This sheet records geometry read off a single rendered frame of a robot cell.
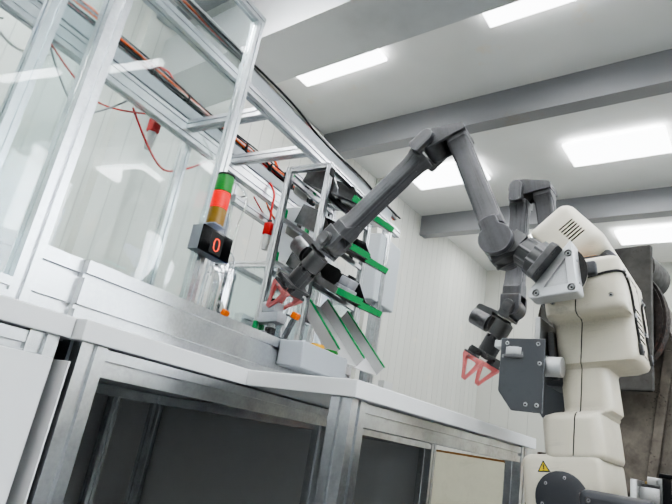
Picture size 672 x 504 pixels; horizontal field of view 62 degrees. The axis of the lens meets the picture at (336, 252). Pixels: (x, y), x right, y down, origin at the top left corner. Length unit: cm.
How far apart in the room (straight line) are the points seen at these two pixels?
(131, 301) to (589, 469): 93
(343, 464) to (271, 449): 148
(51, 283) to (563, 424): 101
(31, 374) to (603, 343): 109
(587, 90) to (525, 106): 67
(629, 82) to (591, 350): 560
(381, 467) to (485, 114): 558
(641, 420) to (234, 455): 401
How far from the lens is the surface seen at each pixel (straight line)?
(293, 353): 130
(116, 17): 104
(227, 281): 256
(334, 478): 98
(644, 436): 570
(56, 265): 96
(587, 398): 136
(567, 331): 138
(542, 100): 701
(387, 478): 218
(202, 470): 265
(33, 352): 86
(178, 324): 109
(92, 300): 97
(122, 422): 325
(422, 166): 155
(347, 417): 97
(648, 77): 679
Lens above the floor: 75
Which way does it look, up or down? 18 degrees up
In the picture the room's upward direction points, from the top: 10 degrees clockwise
